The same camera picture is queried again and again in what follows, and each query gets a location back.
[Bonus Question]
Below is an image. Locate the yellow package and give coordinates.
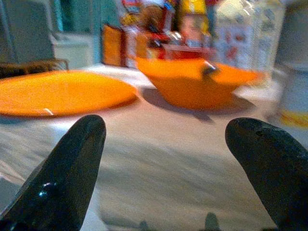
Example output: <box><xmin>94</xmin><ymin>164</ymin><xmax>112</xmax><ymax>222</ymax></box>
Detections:
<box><xmin>180</xmin><ymin>0</ymin><xmax>210</xmax><ymax>17</ymax></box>

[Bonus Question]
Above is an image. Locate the orange maroon snack bag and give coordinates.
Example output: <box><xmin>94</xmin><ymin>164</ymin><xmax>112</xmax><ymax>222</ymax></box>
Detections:
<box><xmin>101</xmin><ymin>23</ymin><xmax>127</xmax><ymax>67</ymax></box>

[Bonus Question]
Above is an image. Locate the metal spoon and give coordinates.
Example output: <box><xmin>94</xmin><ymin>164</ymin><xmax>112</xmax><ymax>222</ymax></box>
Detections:
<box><xmin>201</xmin><ymin>61</ymin><xmax>221</xmax><ymax>78</ymax></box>

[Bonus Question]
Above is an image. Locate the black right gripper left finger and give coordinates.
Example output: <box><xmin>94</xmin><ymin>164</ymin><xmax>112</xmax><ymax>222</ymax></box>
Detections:
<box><xmin>0</xmin><ymin>114</ymin><xmax>107</xmax><ymax>231</ymax></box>

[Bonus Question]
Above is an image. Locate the white low cabinet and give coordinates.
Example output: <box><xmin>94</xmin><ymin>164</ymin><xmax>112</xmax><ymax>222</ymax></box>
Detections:
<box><xmin>49</xmin><ymin>32</ymin><xmax>94</xmax><ymax>70</ymax></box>

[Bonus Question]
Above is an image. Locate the dark wicker basket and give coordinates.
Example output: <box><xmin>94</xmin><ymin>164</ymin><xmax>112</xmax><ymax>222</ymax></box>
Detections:
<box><xmin>0</xmin><ymin>58</ymin><xmax>69</xmax><ymax>79</ymax></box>

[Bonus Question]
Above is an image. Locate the orange plate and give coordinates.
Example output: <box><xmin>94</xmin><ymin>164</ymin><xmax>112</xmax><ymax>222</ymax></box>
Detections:
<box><xmin>0</xmin><ymin>70</ymin><xmax>140</xmax><ymax>117</ymax></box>

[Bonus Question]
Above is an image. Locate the white container with yellow band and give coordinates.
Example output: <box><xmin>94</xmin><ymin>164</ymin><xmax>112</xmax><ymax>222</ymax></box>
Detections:
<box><xmin>278</xmin><ymin>64</ymin><xmax>308</xmax><ymax>132</ymax></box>

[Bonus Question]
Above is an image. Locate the red yellow snack bag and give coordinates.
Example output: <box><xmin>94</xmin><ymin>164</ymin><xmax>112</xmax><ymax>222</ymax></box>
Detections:
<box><xmin>120</xmin><ymin>0</ymin><xmax>176</xmax><ymax>34</ymax></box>

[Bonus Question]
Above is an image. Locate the white printed food package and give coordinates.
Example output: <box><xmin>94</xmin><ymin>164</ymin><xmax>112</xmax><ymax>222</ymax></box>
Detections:
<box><xmin>211</xmin><ymin>0</ymin><xmax>284</xmax><ymax>73</ymax></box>

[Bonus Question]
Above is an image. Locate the red plastic container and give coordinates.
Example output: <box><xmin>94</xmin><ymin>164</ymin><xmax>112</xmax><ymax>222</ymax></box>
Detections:
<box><xmin>163</xmin><ymin>45</ymin><xmax>217</xmax><ymax>61</ymax></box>

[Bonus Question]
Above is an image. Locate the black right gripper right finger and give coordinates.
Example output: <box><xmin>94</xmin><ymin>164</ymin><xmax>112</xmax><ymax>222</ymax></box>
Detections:
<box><xmin>225</xmin><ymin>117</ymin><xmax>308</xmax><ymax>231</ymax></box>

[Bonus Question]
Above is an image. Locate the orange bowl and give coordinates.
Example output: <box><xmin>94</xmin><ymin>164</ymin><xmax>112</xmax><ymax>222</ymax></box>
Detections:
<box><xmin>136</xmin><ymin>57</ymin><xmax>265</xmax><ymax>111</ymax></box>

